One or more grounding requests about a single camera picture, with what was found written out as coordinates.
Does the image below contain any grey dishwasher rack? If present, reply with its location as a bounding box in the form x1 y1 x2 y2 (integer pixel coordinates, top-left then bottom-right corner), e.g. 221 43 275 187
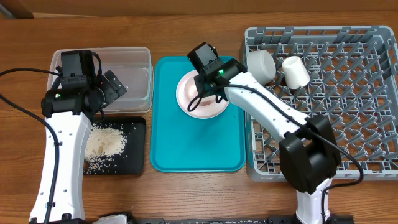
242 26 397 181

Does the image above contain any white cup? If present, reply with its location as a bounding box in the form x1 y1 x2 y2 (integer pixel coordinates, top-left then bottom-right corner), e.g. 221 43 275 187
282 56 310 90

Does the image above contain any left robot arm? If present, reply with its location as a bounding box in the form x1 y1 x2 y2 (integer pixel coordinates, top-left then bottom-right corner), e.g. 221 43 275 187
29 50 127 223

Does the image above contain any clear plastic storage bin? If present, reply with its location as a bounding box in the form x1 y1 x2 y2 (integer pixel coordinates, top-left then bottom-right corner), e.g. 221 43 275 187
46 47 154 114

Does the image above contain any cardboard backdrop wall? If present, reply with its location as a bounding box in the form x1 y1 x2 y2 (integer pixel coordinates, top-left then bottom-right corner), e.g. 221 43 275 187
0 0 398 20

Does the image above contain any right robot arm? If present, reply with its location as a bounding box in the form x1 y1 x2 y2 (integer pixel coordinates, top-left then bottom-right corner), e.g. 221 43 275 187
187 42 341 223

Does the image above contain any teal serving tray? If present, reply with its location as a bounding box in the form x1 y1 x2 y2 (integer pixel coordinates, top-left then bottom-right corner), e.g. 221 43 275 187
150 56 246 172

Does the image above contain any pile of white rice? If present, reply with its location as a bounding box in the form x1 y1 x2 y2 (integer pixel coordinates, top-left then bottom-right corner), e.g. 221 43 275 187
83 123 141 175

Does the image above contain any white pink plate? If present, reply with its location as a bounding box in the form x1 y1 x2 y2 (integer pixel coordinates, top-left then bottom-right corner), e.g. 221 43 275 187
176 70 229 119

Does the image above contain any brown food scrap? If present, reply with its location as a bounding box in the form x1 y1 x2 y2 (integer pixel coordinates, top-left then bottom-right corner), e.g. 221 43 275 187
83 159 90 171

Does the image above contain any pink bowl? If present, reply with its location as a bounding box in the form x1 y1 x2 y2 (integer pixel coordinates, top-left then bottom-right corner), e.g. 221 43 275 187
184 76 216 106

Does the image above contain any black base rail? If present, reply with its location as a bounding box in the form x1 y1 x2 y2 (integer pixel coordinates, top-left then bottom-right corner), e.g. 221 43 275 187
93 212 355 224

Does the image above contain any black plastic tray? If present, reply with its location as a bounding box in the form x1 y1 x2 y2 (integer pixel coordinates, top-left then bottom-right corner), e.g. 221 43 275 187
82 116 147 176

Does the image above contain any grey bowl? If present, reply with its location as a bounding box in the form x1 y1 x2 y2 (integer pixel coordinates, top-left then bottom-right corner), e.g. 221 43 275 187
246 50 276 85

